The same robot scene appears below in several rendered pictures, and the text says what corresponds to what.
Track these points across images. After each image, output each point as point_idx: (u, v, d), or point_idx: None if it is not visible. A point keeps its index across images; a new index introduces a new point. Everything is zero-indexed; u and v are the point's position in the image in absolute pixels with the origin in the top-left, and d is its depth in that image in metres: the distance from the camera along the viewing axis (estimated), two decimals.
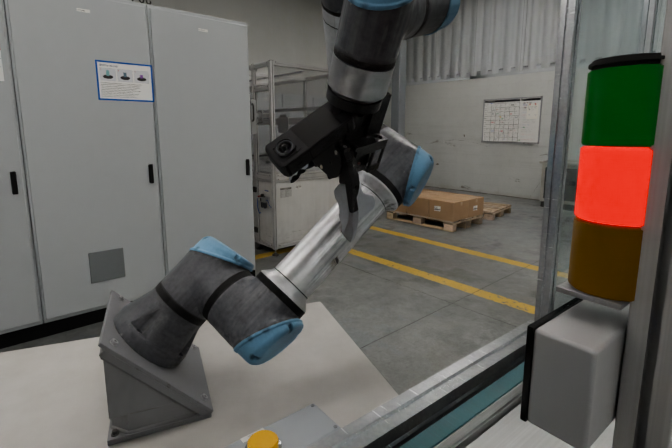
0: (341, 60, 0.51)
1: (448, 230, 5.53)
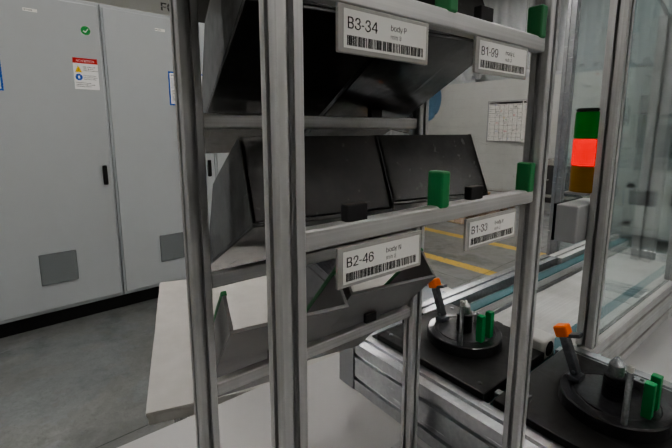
0: None
1: (458, 222, 6.02)
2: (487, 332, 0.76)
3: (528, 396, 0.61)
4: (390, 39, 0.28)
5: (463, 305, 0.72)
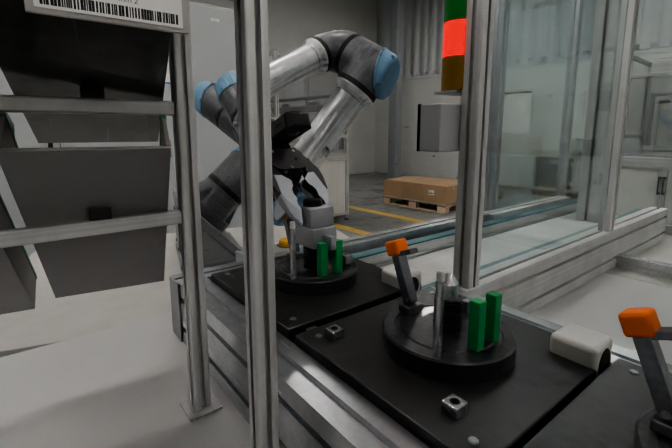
0: (237, 126, 0.72)
1: (441, 212, 5.86)
2: (334, 266, 0.61)
3: (338, 330, 0.46)
4: None
5: (292, 227, 0.57)
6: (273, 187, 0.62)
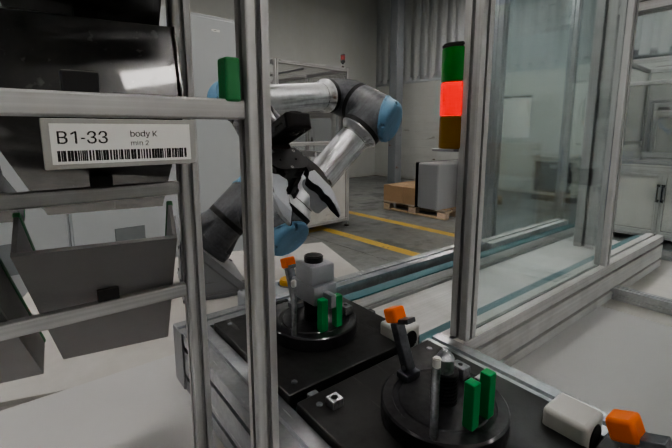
0: (237, 126, 0.72)
1: (441, 218, 5.88)
2: (334, 320, 0.62)
3: (338, 399, 0.47)
4: None
5: (293, 285, 0.58)
6: None
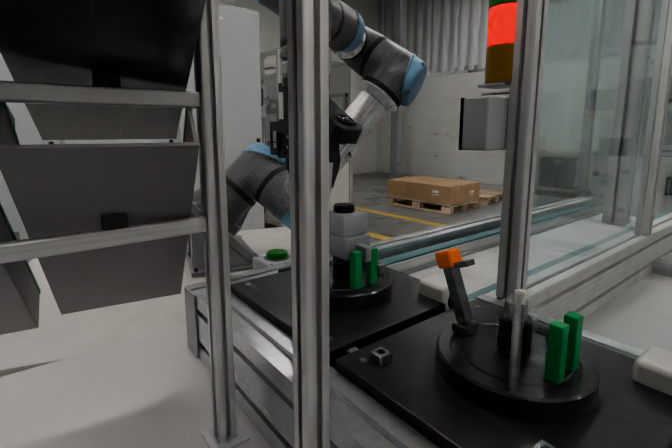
0: (284, 59, 0.58)
1: (446, 213, 5.81)
2: (368, 277, 0.55)
3: (386, 354, 0.40)
4: None
5: None
6: None
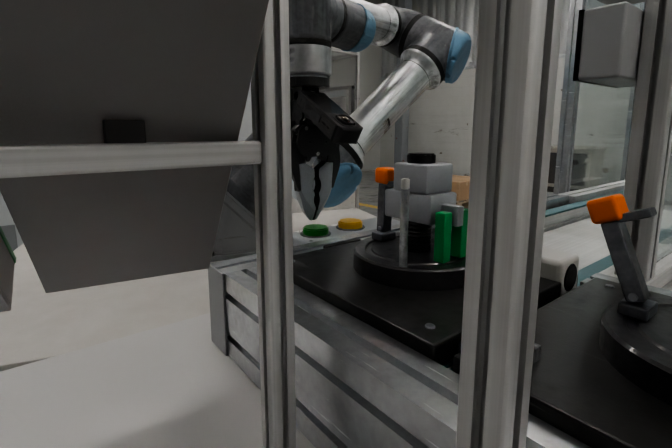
0: None
1: None
2: (456, 247, 0.42)
3: (534, 347, 0.26)
4: None
5: (406, 186, 0.37)
6: (295, 182, 0.59)
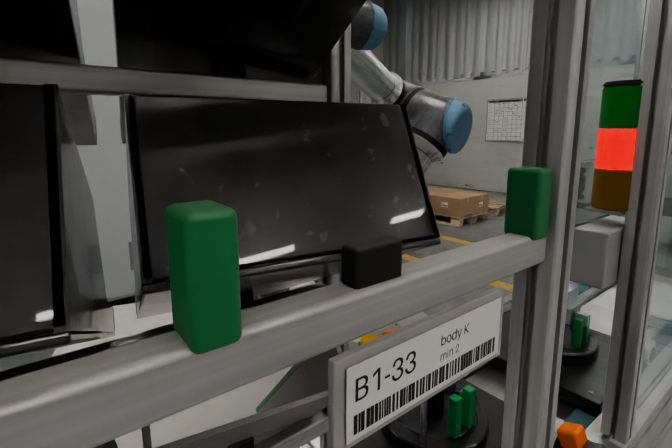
0: None
1: (455, 225, 5.76)
2: (582, 337, 0.71)
3: None
4: None
5: None
6: None
